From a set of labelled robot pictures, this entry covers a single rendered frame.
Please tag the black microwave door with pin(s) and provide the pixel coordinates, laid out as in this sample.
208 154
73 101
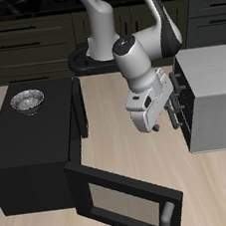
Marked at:
93 177

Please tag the black microwave oven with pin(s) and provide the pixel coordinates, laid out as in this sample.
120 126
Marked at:
28 145

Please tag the flat black base plate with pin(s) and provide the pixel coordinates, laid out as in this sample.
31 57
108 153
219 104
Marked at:
75 61

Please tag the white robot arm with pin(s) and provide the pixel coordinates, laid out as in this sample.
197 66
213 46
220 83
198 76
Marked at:
134 53

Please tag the dark kitchen cupboards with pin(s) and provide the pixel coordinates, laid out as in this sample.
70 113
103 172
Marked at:
25 35

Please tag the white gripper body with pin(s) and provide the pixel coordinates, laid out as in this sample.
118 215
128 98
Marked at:
157 104

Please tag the white cabinet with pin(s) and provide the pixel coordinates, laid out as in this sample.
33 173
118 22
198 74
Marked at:
213 99

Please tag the silver speckled bowl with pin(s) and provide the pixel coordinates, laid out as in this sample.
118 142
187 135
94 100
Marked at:
27 101

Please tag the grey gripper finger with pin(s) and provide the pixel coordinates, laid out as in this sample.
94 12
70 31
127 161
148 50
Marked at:
167 105
156 127

